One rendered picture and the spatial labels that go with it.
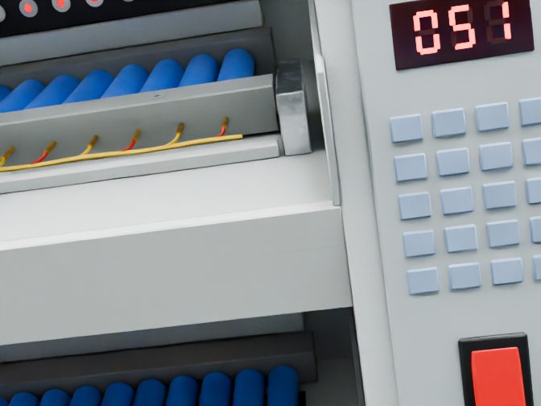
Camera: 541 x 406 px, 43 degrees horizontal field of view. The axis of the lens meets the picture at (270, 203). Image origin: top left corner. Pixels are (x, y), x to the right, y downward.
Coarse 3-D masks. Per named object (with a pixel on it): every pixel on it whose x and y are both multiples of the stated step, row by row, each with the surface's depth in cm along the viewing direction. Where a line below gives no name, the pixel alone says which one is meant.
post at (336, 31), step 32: (320, 0) 23; (320, 32) 24; (352, 32) 23; (352, 64) 24; (352, 96) 24; (352, 128) 24; (352, 160) 24; (352, 192) 24; (352, 224) 24; (352, 256) 25; (352, 288) 25; (384, 288) 25; (384, 320) 25; (384, 352) 25; (384, 384) 25
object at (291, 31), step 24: (264, 0) 43; (288, 0) 43; (264, 24) 43; (288, 24) 43; (120, 48) 44; (288, 48) 43; (312, 48) 43; (312, 312) 46; (336, 312) 45; (336, 336) 46; (24, 360) 48
